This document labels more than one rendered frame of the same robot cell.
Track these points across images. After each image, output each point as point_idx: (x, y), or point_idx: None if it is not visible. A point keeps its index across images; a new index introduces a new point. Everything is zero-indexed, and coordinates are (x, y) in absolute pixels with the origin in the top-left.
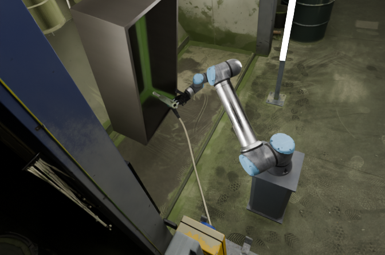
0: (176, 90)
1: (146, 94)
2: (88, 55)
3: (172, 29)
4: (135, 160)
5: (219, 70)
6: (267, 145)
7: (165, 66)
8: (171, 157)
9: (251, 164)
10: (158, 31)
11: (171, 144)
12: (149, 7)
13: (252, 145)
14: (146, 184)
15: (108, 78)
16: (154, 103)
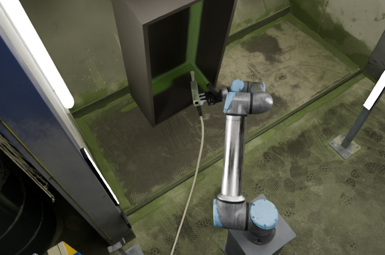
0: (208, 86)
1: (185, 69)
2: (117, 22)
3: (226, 22)
4: (144, 131)
5: (236, 101)
6: (247, 206)
7: (211, 53)
8: (180, 149)
9: (216, 215)
10: (213, 15)
11: (188, 134)
12: (185, 6)
13: (228, 198)
14: (140, 163)
15: (129, 52)
16: (188, 84)
